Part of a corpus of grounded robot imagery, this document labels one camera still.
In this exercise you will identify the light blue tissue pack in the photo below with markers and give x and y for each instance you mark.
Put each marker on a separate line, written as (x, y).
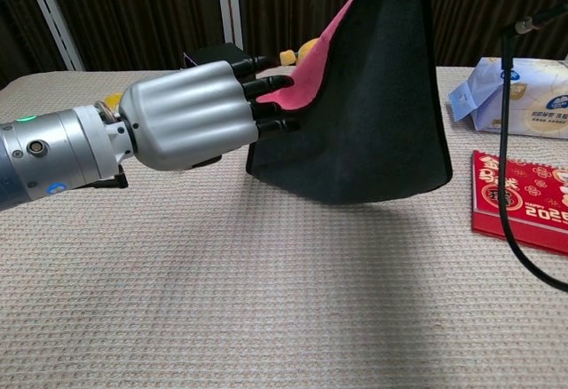
(532, 100)

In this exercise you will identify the pink towel with black trim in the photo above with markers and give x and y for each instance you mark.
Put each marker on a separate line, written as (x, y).
(377, 118)

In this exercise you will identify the white rolls pack yellow ends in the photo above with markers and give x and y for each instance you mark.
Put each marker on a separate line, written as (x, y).
(113, 101)

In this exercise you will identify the black cube box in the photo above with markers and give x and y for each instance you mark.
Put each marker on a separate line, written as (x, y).
(213, 53)

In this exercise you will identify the beige woven tablecloth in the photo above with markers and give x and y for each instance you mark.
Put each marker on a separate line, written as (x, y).
(177, 296)

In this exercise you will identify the silver screen frame post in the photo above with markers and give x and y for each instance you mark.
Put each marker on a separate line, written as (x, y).
(51, 16)
(228, 7)

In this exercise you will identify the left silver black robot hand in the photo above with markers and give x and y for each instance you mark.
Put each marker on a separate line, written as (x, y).
(186, 113)

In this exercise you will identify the yellow plush toy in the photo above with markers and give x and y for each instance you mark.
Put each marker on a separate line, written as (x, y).
(288, 57)

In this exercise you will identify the red 2026 desk calendar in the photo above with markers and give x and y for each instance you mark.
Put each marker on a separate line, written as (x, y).
(532, 202)

